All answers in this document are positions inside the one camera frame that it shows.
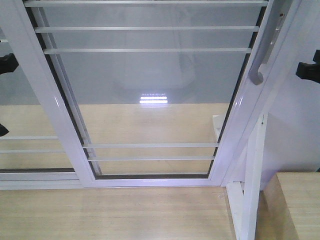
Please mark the white sliding glass door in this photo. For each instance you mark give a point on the white sliding glass door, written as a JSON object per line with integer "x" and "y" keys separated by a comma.
{"x": 249, "y": 103}

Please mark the white door handle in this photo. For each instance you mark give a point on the white door handle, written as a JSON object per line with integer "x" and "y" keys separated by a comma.
{"x": 270, "y": 27}

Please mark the light wooden block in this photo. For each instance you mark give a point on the light wooden block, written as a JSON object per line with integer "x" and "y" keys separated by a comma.
{"x": 289, "y": 207}

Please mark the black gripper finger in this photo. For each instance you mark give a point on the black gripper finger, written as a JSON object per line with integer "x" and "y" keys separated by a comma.
{"x": 310, "y": 72}
{"x": 8, "y": 63}

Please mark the light wooden base platform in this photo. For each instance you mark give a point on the light wooden base platform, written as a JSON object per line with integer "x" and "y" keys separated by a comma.
{"x": 131, "y": 213}

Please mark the white fixed glass door panel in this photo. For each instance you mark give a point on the white fixed glass door panel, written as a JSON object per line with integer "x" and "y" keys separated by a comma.
{"x": 31, "y": 154}

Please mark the white triangular support bracket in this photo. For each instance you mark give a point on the white triangular support bracket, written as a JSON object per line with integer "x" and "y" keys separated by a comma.
{"x": 243, "y": 197}

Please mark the white partition wall panel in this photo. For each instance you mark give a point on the white partition wall panel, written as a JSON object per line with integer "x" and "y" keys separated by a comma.
{"x": 292, "y": 139}

